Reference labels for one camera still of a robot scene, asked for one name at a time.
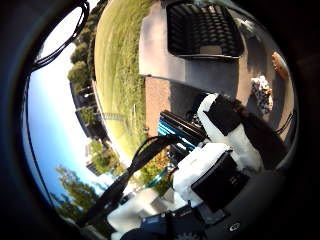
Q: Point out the spotted plush toy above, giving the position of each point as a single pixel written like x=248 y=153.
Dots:
x=262 y=93

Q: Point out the orange white plush toy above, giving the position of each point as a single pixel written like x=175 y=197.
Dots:
x=279 y=65

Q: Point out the small dark building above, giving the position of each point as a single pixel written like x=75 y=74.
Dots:
x=92 y=166

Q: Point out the dark glass building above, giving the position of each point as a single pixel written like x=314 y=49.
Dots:
x=88 y=110

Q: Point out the black plastic lattice basket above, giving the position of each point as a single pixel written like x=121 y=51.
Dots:
x=203 y=30

